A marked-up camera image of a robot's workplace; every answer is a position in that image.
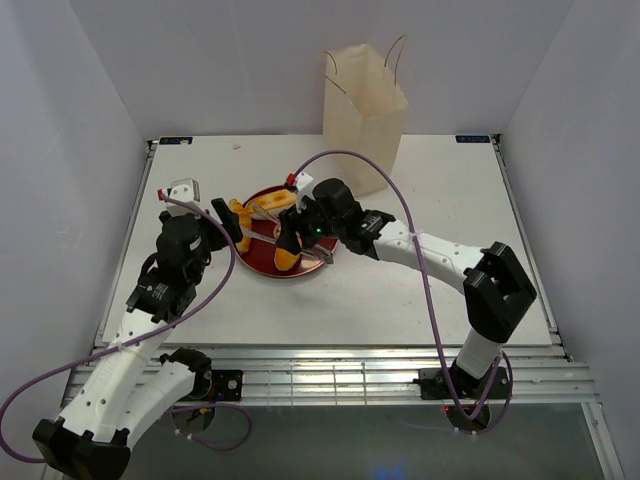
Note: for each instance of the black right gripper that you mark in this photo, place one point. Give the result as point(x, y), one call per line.
point(288, 239)

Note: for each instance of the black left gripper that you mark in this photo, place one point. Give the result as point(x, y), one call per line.
point(229, 218)

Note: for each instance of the metal tongs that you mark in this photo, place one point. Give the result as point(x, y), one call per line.
point(288, 239)

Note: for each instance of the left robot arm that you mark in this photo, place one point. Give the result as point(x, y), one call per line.
point(94, 435)

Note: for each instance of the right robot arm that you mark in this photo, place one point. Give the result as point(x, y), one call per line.
point(496, 289)

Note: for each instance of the fake croissant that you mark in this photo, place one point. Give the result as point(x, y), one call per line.
point(245, 222)

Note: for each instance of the sugared orange bread roll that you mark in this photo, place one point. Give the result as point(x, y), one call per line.
point(284, 260)

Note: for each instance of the beige paper bag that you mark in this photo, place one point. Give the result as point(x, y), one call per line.
point(365, 111)

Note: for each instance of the dark red round plate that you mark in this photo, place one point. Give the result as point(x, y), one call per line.
point(260, 256)

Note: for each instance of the long toasted baguette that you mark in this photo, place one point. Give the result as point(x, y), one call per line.
point(272, 202)

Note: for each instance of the left blue table label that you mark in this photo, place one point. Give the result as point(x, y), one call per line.
point(173, 140)

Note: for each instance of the blue table label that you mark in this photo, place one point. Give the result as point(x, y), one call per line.
point(473, 139)
point(173, 140)

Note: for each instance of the right blue table label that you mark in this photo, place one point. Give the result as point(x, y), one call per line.
point(473, 139)

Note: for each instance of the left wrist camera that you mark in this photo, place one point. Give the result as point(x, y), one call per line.
point(184, 190)

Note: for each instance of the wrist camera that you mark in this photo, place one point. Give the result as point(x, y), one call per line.
point(302, 186)
point(184, 190)

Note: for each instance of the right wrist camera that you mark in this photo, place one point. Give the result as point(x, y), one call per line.
point(302, 186)

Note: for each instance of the aluminium frame rail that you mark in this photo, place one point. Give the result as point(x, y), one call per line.
point(385, 376)

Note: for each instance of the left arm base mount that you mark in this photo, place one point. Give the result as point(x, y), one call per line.
point(209, 384)

